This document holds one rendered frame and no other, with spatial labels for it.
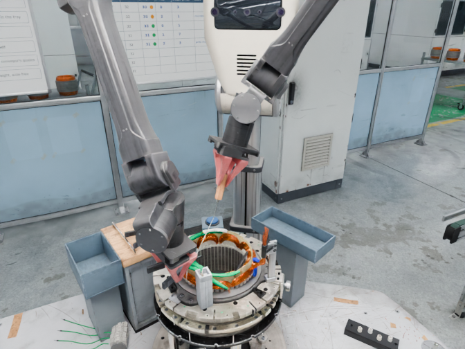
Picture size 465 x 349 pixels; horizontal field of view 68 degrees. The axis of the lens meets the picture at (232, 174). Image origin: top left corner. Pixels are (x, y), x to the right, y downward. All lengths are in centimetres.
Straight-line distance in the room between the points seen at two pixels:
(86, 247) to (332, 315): 81
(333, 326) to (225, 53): 91
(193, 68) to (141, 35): 48
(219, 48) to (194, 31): 192
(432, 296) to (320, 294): 148
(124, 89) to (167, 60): 233
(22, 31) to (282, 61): 233
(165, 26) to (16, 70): 109
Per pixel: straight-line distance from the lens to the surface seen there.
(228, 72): 111
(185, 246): 71
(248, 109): 65
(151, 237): 61
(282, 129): 304
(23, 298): 271
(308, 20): 68
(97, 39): 68
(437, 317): 258
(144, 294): 113
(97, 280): 103
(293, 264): 113
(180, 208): 66
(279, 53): 70
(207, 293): 78
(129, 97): 65
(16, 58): 286
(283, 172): 318
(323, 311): 126
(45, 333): 131
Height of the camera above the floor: 169
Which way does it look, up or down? 26 degrees down
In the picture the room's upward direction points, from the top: straight up
